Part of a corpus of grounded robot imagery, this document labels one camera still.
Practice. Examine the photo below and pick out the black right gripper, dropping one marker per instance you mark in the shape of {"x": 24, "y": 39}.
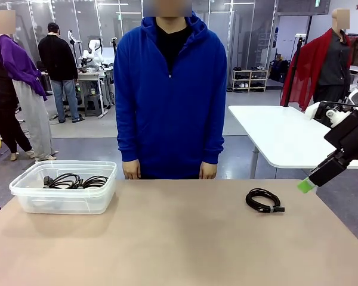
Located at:
{"x": 352, "y": 134}

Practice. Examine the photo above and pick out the person's right forearm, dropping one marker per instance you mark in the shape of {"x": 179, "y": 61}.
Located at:
{"x": 126, "y": 134}

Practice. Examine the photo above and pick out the person's left forearm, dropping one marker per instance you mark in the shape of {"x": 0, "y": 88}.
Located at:
{"x": 213, "y": 134}

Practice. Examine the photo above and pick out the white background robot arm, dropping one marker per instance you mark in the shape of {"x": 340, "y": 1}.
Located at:
{"x": 92, "y": 53}

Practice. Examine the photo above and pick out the person's left hand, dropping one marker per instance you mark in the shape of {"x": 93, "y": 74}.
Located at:
{"x": 208, "y": 171}

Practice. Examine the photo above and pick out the person's right hand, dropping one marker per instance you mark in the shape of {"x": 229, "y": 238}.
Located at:
{"x": 132, "y": 170}

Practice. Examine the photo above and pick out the white desk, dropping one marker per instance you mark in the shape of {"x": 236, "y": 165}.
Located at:
{"x": 280, "y": 134}

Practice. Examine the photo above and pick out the red shawl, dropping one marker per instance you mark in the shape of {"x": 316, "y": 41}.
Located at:
{"x": 304, "y": 68}

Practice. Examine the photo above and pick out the mannequin in grey shirt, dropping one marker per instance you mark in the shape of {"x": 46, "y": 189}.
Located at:
{"x": 334, "y": 65}

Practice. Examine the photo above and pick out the black bags pile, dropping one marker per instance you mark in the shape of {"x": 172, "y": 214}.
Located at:
{"x": 279, "y": 70}

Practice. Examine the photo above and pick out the wooden shoe rack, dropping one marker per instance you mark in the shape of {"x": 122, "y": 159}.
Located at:
{"x": 250, "y": 80}

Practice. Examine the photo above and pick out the black tripod pole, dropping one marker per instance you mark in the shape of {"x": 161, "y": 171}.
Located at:
{"x": 298, "y": 53}

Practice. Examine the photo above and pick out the person in blue hoodie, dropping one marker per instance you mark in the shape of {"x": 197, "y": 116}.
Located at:
{"x": 167, "y": 104}

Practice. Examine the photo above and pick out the grey plastic stool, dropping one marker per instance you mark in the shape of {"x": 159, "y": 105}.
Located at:
{"x": 93, "y": 104}

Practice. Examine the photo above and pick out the grey background workbench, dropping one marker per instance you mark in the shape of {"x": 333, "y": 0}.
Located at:
{"x": 89, "y": 76}

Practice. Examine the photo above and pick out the clear plastic storage container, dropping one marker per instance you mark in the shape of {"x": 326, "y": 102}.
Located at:
{"x": 62, "y": 202}

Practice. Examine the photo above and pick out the man in black jacket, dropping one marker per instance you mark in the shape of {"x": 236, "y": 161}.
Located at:
{"x": 58, "y": 56}

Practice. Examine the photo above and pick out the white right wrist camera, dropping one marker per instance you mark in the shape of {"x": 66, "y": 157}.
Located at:
{"x": 311, "y": 111}

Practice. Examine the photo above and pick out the black camera stand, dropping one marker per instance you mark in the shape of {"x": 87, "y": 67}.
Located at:
{"x": 114, "y": 44}

